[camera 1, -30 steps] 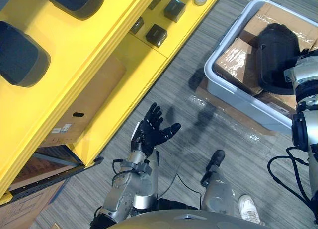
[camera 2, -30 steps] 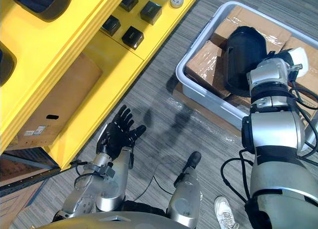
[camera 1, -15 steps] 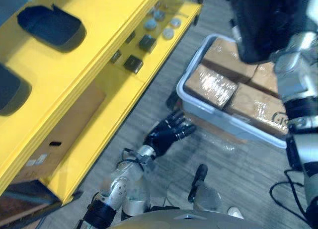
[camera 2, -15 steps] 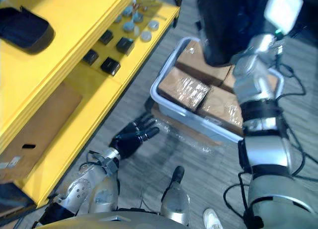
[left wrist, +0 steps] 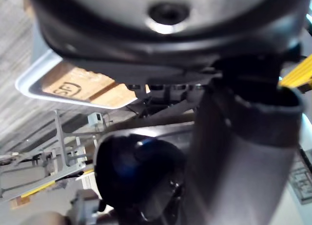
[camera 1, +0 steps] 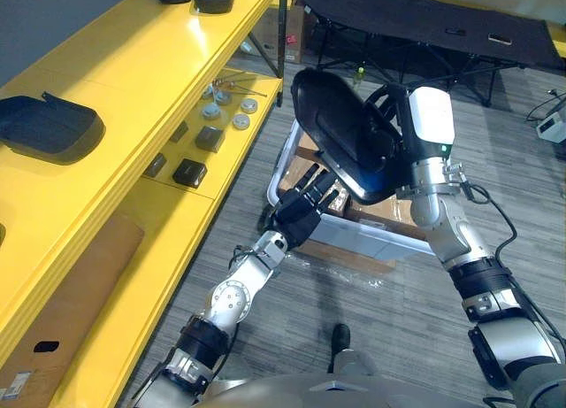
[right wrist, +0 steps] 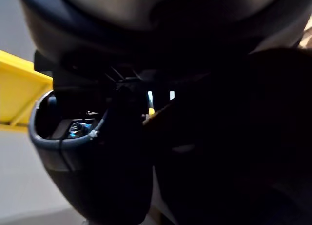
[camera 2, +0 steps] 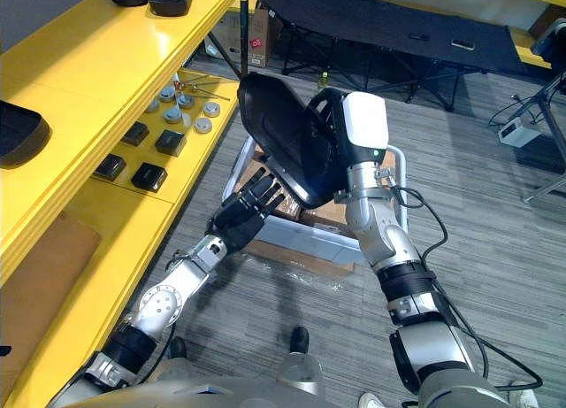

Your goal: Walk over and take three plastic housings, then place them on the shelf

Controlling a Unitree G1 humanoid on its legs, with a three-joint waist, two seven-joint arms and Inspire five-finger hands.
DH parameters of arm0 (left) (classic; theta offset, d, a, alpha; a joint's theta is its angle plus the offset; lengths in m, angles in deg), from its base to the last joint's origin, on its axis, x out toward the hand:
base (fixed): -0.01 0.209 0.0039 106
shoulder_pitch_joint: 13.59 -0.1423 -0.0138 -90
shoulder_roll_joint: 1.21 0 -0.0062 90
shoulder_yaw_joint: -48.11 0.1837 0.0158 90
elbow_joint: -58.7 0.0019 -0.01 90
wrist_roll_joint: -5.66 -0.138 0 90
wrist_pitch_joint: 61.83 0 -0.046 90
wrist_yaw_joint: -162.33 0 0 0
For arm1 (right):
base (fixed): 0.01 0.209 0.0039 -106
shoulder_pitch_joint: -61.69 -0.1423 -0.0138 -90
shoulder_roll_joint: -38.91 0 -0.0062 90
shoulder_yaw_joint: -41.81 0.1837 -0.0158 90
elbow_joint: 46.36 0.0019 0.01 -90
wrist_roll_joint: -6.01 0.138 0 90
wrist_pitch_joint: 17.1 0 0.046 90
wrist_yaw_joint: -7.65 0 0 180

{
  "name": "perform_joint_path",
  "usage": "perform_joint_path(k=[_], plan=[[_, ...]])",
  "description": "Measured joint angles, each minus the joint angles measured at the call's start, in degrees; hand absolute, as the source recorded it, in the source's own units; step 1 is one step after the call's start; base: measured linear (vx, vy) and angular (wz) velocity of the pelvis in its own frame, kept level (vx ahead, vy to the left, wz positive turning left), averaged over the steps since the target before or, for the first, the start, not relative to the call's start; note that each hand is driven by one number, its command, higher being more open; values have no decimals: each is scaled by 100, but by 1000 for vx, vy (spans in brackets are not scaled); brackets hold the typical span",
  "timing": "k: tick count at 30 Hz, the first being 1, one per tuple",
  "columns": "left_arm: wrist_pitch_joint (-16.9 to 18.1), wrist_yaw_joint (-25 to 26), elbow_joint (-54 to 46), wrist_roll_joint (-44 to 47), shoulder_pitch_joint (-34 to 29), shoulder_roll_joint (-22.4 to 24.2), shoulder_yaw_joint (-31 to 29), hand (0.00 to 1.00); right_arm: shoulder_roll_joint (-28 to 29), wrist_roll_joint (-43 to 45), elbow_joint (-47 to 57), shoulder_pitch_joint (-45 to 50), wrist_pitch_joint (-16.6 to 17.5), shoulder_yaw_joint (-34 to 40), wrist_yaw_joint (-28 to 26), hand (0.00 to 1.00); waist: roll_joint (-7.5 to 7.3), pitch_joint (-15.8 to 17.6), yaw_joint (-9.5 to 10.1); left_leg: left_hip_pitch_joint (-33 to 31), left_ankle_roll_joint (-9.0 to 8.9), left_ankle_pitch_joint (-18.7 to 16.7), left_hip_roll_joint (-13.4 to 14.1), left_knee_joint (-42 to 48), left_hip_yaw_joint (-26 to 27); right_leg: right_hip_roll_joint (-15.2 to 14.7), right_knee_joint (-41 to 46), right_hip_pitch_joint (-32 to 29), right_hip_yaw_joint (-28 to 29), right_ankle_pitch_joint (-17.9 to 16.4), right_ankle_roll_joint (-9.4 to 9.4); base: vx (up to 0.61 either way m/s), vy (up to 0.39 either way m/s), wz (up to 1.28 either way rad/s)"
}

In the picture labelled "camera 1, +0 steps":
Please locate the black right robot hand white plate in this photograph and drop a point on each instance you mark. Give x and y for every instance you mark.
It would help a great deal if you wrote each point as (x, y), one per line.
(431, 116)

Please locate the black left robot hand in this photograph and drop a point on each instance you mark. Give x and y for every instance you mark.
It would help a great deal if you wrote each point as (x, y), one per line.
(295, 215)

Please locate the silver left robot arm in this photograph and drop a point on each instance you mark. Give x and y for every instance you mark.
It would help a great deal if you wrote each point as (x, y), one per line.
(232, 297)

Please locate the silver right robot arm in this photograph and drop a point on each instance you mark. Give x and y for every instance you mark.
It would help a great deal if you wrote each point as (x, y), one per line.
(486, 288)

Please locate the yellow metal shelf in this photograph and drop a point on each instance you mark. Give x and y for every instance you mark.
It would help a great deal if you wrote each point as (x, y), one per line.
(132, 71)

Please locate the white plastic crate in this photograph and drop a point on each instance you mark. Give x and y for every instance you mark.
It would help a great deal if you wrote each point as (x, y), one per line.
(354, 233)

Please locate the green plastic bottle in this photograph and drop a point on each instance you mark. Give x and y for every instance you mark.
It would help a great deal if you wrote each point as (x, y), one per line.
(360, 75)

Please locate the black folding cot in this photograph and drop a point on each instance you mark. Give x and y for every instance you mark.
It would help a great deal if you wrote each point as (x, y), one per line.
(424, 23)

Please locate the phone with pale case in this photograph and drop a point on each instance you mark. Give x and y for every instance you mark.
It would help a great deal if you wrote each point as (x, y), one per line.
(500, 38)

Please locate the grey round disc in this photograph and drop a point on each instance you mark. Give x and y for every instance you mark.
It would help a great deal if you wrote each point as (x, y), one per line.
(222, 98)
(208, 91)
(250, 105)
(241, 121)
(211, 111)

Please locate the small black square box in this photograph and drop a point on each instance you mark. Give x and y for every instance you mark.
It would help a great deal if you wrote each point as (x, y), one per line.
(155, 164)
(210, 138)
(179, 131)
(190, 171)

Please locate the white power adapter box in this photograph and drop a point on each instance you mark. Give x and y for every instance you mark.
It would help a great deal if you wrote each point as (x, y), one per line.
(552, 128)

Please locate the thin metal rods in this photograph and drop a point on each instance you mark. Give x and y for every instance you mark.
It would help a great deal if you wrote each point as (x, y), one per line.
(236, 86)

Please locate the robot leg with dark foot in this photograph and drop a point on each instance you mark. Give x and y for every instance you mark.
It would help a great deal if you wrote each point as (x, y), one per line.
(342, 350)

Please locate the cardboard box with labels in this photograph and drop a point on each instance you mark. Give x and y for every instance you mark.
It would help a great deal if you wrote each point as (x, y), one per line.
(289, 32)

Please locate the grey robot torso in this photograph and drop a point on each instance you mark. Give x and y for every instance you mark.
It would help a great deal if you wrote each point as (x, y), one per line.
(336, 392)

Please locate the large brown cardboard box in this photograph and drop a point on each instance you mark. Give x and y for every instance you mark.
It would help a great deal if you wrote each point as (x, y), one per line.
(66, 302)

